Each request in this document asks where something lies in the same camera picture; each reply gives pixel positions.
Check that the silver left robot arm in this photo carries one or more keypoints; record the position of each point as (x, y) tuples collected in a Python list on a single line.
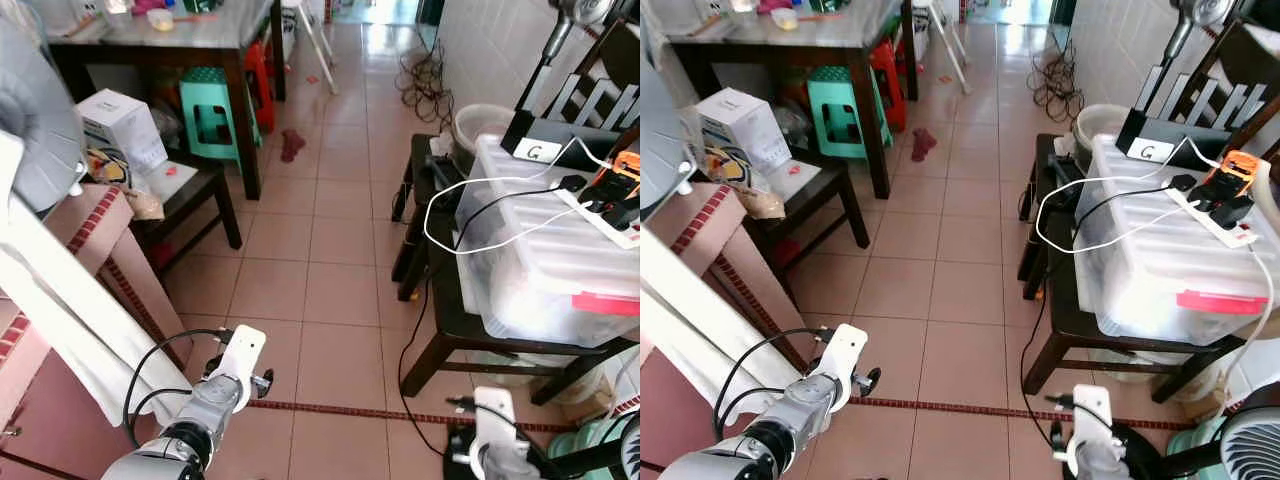
[(205, 410), (790, 415)]

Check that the dark wooden bench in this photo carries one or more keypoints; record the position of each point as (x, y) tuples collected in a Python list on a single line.
[(1070, 330), (450, 330)]

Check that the grey hanging apron red print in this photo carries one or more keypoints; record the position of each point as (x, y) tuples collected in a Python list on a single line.
[(690, 300), (60, 290)]

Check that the beige bag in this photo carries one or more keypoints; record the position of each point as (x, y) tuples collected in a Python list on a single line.
[(768, 205), (145, 205)]

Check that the small dark wooden stool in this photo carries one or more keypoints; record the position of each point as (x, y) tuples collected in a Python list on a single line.
[(195, 175), (820, 180)]

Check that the red scrap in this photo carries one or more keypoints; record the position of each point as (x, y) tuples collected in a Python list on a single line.
[(923, 145), (292, 145)]

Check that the yellow printed snack bag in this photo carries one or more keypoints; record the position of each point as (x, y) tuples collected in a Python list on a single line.
[(105, 168), (725, 170)]

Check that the white cardboard box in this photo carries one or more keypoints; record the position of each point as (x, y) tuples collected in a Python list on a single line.
[(120, 125), (740, 125)]

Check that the green plastic stool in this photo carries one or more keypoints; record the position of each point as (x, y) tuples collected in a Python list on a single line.
[(830, 95), (205, 95)]

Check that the clear plastic storage box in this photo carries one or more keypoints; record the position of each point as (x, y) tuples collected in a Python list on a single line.
[(1140, 270), (530, 270)]

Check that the red plastic stool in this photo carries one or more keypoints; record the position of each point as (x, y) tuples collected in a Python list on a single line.
[(888, 85), (260, 90)]

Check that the black adapter plug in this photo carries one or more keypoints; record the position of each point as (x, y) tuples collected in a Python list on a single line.
[(620, 213), (1230, 212)]

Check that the teal plastic basket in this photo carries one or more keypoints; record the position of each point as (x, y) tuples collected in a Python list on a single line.
[(575, 445), (1195, 445)]

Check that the white power strip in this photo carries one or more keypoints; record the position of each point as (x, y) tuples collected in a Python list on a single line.
[(590, 208), (1195, 205)]

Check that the white metal rack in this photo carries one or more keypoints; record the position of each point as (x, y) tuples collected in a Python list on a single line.
[(948, 48), (315, 45)]

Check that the beige plastic bucket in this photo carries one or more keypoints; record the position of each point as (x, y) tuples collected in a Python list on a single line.
[(1105, 120), (485, 120)]

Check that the dark wooden dining table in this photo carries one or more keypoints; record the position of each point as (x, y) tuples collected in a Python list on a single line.
[(215, 30), (840, 30)]

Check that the black stand with G label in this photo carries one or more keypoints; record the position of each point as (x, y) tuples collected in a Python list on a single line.
[(540, 128), (1165, 128)]

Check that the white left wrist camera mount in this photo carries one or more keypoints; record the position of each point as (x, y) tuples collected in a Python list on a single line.
[(845, 350), (243, 350)]

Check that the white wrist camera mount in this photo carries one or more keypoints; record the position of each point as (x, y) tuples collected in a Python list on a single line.
[(845, 350), (243, 350), (1092, 415), (493, 420)]

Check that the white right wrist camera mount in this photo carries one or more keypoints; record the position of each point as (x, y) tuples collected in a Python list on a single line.
[(493, 420), (1092, 415)]

